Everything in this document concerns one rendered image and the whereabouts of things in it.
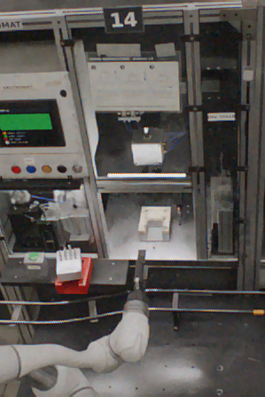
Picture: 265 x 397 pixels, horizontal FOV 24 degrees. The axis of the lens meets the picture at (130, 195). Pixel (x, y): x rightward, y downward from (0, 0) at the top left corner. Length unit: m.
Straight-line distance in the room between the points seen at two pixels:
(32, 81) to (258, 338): 1.38
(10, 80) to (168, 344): 1.26
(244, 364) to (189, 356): 0.22
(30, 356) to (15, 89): 0.90
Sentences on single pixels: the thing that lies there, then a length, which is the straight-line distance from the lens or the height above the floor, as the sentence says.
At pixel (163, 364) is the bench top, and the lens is 2.62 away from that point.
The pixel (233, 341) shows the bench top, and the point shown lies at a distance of 2.68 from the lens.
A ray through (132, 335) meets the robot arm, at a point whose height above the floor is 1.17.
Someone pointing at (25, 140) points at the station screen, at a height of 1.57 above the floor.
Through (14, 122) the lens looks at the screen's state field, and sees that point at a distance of 2.26.
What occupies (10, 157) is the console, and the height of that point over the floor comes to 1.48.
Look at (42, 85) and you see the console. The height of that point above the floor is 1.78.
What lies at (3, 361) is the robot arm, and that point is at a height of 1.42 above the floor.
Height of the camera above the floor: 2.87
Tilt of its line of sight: 41 degrees down
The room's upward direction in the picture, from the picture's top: 8 degrees counter-clockwise
